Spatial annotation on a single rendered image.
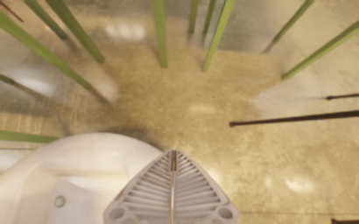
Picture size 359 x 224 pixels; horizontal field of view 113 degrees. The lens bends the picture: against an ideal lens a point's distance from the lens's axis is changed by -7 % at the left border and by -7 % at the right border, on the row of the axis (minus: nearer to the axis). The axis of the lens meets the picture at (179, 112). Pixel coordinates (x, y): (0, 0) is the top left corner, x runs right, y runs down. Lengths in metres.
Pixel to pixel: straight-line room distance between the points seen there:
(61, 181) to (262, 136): 0.87
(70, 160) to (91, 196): 0.12
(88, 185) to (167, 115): 0.46
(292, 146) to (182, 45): 0.89
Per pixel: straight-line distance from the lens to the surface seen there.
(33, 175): 0.50
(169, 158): 0.17
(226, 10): 0.59
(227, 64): 0.94
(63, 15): 0.80
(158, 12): 0.61
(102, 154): 0.39
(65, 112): 0.96
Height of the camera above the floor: 0.70
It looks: 73 degrees down
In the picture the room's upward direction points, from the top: 7 degrees clockwise
